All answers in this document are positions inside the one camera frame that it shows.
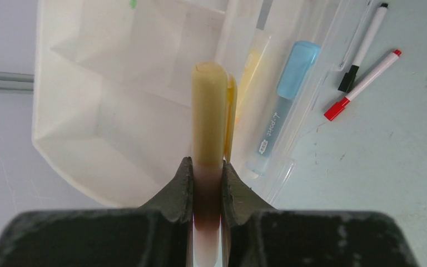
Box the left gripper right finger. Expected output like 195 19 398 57
221 164 419 266

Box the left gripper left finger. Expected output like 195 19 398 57
0 157 193 266

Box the white plastic drawer organizer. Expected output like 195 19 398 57
32 1 376 207

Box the yellow orange highlighter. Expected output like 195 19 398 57
191 62 228 266

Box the light blue highlighter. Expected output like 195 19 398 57
246 41 321 175

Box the red cap marker left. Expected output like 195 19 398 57
324 49 402 121

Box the black cap marker upper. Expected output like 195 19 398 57
338 2 389 93

